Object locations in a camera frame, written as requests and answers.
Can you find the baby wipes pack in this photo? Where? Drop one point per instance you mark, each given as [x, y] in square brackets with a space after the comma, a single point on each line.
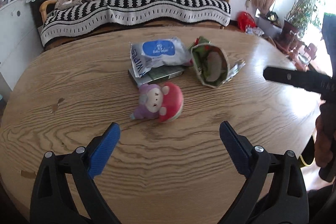
[156, 53]

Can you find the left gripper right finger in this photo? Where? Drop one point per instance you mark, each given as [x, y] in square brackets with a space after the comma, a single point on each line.
[274, 190]

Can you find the white cabinet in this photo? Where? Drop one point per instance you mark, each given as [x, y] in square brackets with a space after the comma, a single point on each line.
[20, 41]

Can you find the dark green book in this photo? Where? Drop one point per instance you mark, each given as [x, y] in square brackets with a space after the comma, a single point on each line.
[157, 75]

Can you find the purple pink plush toy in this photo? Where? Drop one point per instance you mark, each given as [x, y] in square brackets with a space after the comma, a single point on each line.
[164, 103]

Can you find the potted green plant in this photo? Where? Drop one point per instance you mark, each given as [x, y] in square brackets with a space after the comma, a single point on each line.
[302, 14]

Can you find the red bag on floor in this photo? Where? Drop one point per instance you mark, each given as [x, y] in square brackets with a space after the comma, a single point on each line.
[245, 20]

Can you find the wooden oval table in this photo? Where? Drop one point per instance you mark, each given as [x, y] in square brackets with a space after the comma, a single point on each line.
[174, 172]

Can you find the yellow white snack wrapper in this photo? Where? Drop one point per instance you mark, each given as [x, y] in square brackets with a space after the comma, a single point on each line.
[235, 69]

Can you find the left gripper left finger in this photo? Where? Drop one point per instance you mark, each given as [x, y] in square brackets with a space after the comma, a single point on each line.
[51, 200]

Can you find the black gold trash bin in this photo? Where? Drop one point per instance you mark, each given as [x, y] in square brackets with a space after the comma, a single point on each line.
[307, 156]

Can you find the person's right hand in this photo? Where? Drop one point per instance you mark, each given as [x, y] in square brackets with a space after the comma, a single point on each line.
[325, 126]

